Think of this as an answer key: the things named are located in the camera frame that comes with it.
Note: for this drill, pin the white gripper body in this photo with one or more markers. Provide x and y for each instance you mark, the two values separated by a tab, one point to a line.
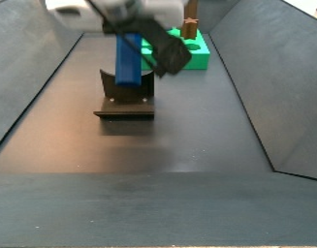
84	15

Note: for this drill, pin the blue hexagon prism block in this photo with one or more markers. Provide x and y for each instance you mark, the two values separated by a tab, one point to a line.
127	65

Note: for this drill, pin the brown star block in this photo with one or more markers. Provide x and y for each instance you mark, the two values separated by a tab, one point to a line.
189	28

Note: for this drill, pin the black curved cradle stand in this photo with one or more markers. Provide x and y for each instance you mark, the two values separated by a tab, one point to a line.
126	101

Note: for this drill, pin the green shape sorter base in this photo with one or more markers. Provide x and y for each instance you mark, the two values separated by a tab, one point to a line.
197	48

